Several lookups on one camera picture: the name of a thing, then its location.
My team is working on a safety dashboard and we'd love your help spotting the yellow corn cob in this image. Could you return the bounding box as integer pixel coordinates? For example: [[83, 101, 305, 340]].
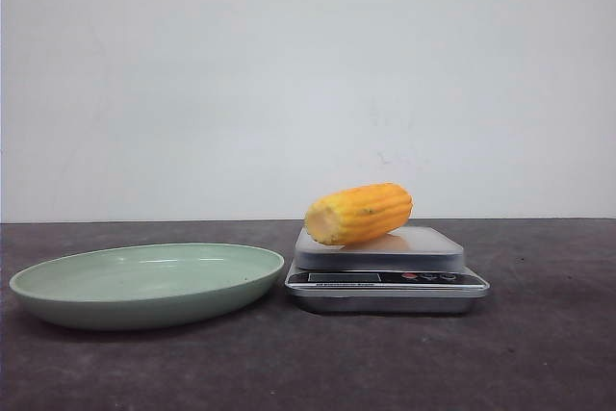
[[304, 183, 413, 245]]

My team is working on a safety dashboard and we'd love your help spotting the silver digital kitchen scale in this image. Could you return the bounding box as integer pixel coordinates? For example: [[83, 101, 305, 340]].
[[285, 226, 490, 314]]

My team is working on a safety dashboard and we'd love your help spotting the green oval plate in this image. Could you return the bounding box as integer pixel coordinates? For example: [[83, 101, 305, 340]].
[[10, 243, 284, 331]]

